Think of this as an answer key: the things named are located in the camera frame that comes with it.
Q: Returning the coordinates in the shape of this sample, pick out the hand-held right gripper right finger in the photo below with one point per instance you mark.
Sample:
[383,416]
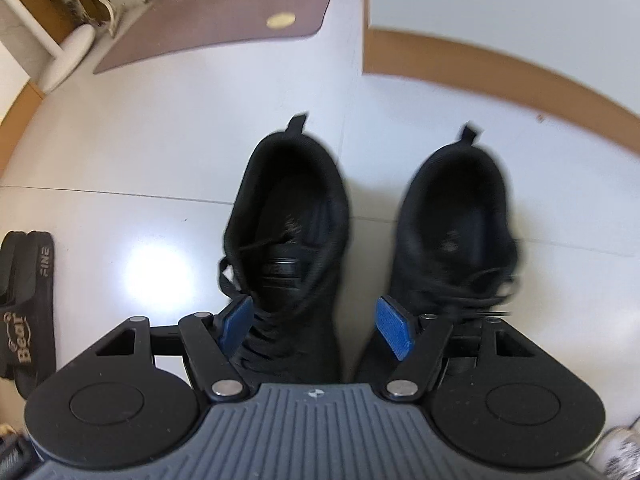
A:
[395,327]

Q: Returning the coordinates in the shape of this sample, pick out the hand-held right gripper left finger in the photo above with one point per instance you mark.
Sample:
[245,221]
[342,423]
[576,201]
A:
[237,322]

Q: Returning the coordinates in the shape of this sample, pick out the white fan base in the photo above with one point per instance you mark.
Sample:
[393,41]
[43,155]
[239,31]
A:
[67,57]

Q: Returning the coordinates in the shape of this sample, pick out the black lace-up sneaker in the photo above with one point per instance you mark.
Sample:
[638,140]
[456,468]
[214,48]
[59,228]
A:
[450,210]
[290,200]

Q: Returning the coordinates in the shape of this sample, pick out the patterned white sneaker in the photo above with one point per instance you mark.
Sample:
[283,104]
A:
[622,452]

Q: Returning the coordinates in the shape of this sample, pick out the white cabinet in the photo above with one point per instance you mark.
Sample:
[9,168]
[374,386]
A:
[500,0]

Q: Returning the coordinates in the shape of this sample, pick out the black slide slipper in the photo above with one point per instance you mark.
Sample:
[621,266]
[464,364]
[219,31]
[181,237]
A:
[11,270]

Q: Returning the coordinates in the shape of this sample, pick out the black slide with bear print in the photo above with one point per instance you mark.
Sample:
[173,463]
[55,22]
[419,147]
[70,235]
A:
[40,300]

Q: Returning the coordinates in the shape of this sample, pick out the brown door mat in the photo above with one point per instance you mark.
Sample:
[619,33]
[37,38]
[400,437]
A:
[215,20]

